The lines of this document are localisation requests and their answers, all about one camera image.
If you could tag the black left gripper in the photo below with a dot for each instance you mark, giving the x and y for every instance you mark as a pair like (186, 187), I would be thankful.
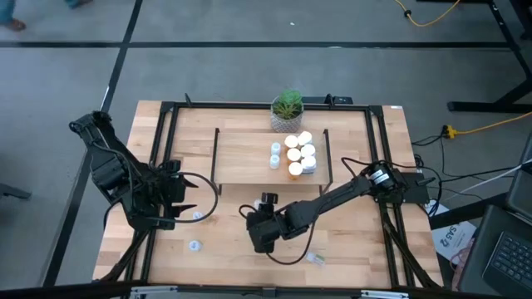
(166, 197)

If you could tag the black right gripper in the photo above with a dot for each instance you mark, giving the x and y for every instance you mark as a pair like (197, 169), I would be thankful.
(264, 226)

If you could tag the clear bottle with green label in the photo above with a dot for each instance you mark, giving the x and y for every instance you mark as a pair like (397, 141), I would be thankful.
(316, 258)

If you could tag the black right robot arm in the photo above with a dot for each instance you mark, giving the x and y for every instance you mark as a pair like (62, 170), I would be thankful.
(332, 197)

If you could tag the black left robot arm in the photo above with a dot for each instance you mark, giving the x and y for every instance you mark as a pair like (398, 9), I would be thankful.
(108, 166)

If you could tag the succulent in patterned white pot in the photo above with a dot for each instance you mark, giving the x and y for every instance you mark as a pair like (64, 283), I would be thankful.
(287, 110)

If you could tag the black crossbar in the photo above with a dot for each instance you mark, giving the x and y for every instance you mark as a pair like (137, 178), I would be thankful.
(62, 288)

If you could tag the dark chair base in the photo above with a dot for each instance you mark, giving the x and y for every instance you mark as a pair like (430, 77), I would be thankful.
(12, 192)

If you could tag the white printed paper sheet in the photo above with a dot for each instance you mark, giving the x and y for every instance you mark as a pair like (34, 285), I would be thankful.
(453, 241)

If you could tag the black stand leg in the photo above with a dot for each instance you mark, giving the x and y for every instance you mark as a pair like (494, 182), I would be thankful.
(465, 214)

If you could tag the black laptop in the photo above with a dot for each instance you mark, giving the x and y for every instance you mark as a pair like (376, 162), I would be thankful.
(507, 261)

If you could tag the person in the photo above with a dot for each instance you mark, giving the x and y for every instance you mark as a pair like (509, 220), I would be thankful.
(8, 12)

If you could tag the dark grey monitor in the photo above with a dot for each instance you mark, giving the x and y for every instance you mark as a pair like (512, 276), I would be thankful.
(521, 191)

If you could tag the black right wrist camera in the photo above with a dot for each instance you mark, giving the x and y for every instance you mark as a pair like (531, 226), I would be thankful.
(269, 198)

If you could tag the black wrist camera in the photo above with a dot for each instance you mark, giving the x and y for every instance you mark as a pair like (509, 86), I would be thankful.
(269, 198)
(173, 166)

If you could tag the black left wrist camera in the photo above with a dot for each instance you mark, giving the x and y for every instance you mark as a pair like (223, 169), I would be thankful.
(173, 166)

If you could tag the wooden shelf with black frame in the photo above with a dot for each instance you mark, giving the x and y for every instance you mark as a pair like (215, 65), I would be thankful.
(245, 158)

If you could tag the black aluminium table frame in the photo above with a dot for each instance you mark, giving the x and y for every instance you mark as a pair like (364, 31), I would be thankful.
(249, 106)

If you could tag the black desk frame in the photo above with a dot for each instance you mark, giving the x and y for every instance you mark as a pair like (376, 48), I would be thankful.
(478, 107)

